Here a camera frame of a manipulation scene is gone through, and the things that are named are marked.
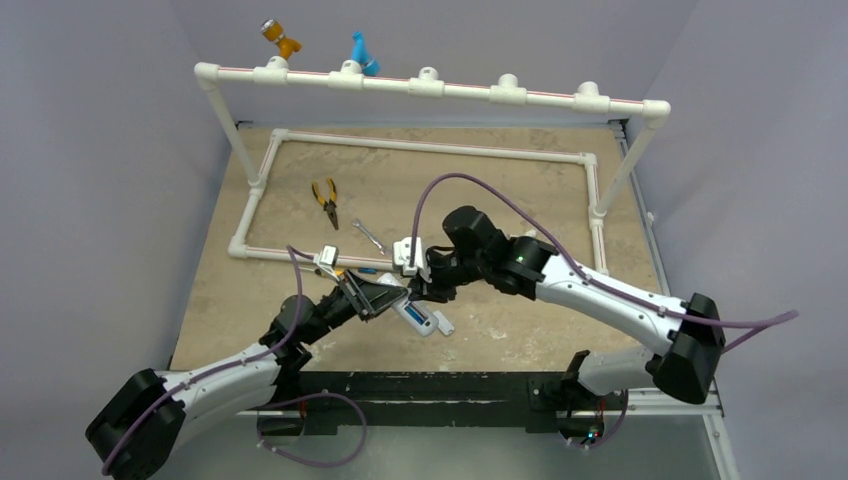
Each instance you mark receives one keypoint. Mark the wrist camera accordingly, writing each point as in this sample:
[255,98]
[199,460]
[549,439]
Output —
[325,261]
[409,258]

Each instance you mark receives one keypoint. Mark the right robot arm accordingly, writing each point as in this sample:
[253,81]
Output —
[680,342]

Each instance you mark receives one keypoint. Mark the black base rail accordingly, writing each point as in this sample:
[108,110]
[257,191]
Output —
[319,402]

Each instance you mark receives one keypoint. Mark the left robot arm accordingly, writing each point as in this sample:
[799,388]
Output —
[155,412]

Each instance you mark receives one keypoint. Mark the white PVC pipe frame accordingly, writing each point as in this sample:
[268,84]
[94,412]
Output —
[427,84]

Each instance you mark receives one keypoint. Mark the silver wrench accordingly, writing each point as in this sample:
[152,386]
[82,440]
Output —
[383,249]

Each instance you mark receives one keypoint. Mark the yellow handled pliers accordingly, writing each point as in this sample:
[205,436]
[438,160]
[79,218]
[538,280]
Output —
[329,202]

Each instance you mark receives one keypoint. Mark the aluminium table frame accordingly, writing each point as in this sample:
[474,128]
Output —
[670,371]

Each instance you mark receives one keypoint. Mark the orange faucet nozzle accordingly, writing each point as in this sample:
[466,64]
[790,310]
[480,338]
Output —
[275,34]

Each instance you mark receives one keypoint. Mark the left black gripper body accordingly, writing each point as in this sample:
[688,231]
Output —
[336,309]

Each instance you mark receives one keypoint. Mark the blue battery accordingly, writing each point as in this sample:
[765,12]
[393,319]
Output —
[415,313]

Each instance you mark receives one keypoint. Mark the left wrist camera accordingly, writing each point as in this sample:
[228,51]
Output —
[325,261]

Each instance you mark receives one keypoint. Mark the white battery compartment cover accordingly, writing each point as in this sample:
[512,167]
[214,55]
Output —
[444,325]

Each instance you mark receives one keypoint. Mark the blue faucet nozzle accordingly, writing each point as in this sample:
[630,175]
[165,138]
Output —
[369,65]

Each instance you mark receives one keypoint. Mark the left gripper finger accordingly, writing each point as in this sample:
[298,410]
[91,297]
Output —
[365,285]
[378,302]

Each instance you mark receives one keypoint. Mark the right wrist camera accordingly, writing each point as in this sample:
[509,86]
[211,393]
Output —
[409,258]

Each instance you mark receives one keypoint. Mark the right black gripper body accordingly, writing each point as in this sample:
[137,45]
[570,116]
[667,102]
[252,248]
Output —
[419,286]

